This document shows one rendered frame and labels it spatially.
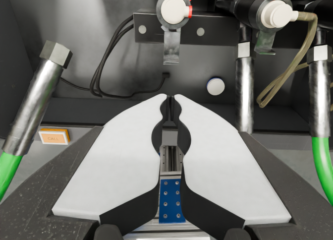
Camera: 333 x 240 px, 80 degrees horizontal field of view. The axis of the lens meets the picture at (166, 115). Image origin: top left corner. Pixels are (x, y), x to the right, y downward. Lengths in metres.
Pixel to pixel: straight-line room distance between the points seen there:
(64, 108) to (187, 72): 0.29
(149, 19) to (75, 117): 0.27
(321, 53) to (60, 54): 0.25
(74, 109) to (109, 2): 0.24
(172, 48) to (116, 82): 0.32
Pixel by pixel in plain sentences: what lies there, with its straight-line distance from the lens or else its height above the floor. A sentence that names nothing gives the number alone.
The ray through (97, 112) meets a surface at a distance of 0.47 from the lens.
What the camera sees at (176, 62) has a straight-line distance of 0.18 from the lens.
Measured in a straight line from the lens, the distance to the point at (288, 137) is 0.47.
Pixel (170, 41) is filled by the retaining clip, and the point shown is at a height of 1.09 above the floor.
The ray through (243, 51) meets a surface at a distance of 0.23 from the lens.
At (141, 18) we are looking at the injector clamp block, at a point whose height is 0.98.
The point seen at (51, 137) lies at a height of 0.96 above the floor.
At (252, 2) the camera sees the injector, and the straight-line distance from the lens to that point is 0.21.
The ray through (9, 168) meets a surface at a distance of 0.20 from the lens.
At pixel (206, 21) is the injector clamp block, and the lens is 0.29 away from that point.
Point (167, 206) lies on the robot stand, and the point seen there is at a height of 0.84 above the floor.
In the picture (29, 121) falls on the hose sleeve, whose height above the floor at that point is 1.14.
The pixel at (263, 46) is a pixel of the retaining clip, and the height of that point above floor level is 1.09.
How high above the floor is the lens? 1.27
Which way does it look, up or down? 58 degrees down
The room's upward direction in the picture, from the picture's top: 179 degrees counter-clockwise
